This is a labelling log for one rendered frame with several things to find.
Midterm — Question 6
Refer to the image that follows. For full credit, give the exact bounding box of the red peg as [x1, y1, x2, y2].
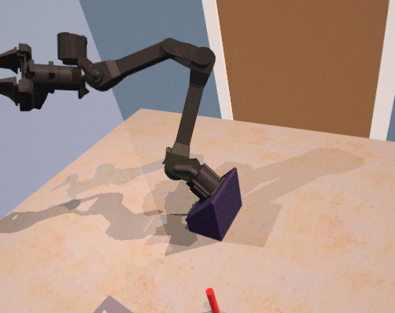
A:
[206, 288, 220, 313]

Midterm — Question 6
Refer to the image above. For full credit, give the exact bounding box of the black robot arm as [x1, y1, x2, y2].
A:
[57, 32, 225, 201]

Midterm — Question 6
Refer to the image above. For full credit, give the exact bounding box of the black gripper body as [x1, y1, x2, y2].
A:
[17, 43, 60, 112]

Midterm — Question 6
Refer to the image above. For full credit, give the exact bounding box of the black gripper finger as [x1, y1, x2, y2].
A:
[0, 47, 18, 74]
[0, 76, 18, 106]

